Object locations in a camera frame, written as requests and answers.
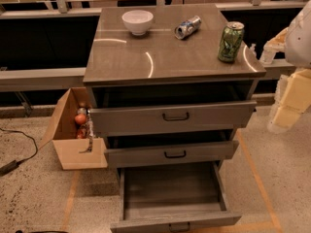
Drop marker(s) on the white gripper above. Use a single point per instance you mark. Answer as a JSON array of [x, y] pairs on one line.
[[300, 38]]

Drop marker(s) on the green soda can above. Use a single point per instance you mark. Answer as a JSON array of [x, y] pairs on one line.
[[231, 41]]

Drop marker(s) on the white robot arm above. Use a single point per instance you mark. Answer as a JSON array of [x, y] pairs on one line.
[[298, 41]]

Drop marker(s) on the top grey drawer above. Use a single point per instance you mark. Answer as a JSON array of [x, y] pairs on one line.
[[170, 108]]

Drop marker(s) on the grey drawer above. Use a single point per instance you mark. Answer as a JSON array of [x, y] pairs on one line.
[[170, 148], [170, 108], [172, 199]]

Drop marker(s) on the grey drawer cabinet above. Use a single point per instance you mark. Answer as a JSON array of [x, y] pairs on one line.
[[119, 58]]

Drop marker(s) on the crushed silver blue can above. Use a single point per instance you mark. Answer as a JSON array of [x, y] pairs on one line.
[[187, 27]]

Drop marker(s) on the bottom grey drawer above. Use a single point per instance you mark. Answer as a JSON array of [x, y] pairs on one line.
[[172, 199]]

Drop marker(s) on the middle grey drawer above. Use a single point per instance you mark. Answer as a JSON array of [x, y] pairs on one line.
[[170, 148]]

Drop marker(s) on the small clear pump bottle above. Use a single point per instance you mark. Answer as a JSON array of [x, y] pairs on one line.
[[253, 49]]

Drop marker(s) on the white bowl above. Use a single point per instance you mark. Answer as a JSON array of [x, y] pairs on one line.
[[138, 22]]

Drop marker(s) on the orange fruit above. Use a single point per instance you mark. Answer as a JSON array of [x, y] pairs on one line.
[[80, 119]]

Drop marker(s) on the cardboard box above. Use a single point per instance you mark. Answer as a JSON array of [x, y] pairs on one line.
[[62, 131]]

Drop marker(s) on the black power adapter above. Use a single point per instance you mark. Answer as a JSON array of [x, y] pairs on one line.
[[6, 169]]

